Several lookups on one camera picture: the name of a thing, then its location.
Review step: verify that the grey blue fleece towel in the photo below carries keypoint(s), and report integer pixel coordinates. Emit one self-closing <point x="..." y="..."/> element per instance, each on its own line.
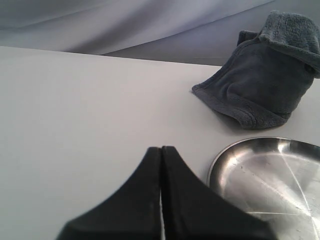
<point x="268" y="73"/>

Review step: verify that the grey backdrop cloth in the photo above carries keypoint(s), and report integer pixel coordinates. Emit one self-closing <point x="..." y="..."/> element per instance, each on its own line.
<point x="185" y="31"/>

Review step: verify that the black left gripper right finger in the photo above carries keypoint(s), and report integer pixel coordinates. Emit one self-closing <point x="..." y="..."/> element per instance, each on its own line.
<point x="192" y="211"/>

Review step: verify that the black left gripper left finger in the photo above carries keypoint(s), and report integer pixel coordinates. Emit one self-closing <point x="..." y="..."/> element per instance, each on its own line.
<point x="133" y="212"/>

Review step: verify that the round stainless steel plate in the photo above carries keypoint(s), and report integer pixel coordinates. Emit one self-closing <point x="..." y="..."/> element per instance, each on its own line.
<point x="274" y="179"/>

